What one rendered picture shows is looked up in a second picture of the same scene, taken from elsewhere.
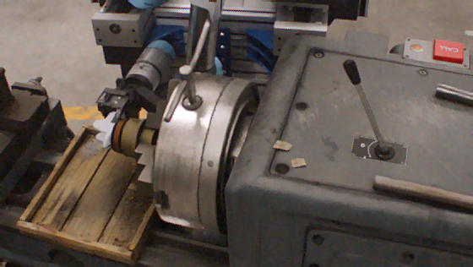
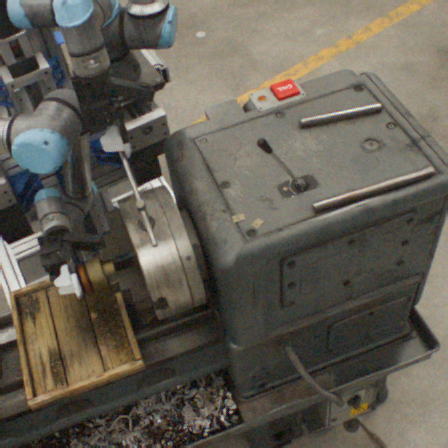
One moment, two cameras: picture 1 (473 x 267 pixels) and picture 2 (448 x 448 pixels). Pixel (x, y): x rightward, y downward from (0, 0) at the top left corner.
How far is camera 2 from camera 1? 0.56 m
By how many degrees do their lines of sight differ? 21
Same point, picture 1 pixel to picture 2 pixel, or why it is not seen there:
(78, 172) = (40, 332)
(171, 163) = (160, 273)
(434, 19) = not seen: hidden behind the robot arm
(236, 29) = not seen: hidden behind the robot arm
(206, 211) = (197, 292)
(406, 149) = (313, 176)
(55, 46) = not seen: outside the picture
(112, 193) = (84, 330)
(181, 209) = (177, 302)
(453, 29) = (185, 37)
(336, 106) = (246, 171)
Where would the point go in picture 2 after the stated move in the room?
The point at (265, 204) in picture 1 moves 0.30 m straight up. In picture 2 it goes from (254, 261) to (246, 162)
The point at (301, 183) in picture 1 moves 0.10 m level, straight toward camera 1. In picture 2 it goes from (270, 235) to (297, 267)
